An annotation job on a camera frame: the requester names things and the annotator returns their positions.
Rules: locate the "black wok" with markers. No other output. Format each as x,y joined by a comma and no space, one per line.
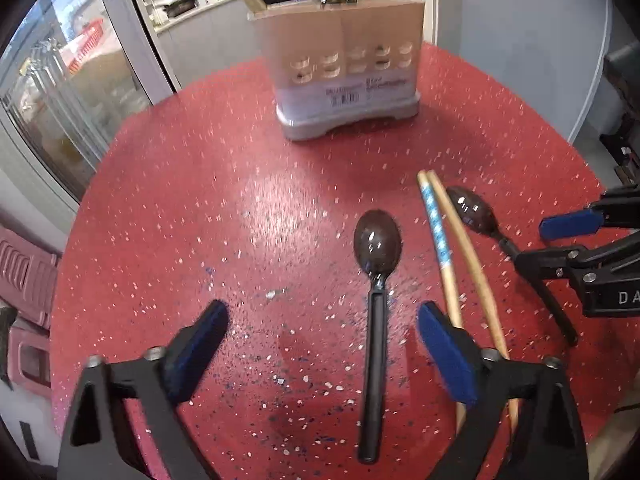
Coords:
180,6

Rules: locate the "white kitchen cabinets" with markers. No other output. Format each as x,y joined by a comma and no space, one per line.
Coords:
210,45

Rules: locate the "grey storage box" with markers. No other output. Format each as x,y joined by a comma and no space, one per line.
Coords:
622,75

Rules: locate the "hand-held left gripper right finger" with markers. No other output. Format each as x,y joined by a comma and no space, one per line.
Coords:
450,355

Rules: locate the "beige utensil holder grey base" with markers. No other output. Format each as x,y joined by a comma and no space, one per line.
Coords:
350,30

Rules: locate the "curved wooden chopstick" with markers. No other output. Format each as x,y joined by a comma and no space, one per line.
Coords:
462,240

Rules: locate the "pink plastic stool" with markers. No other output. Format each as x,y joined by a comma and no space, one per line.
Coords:
25,270

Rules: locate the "sliding glass door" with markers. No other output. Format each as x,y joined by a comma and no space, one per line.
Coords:
75,85

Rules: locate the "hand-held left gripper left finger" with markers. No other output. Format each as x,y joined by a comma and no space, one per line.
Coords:
200,345

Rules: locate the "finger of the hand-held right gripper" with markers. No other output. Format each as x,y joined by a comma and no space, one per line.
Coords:
550,262
570,224

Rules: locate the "blue patterned wooden chopstick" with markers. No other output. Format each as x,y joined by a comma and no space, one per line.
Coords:
435,225

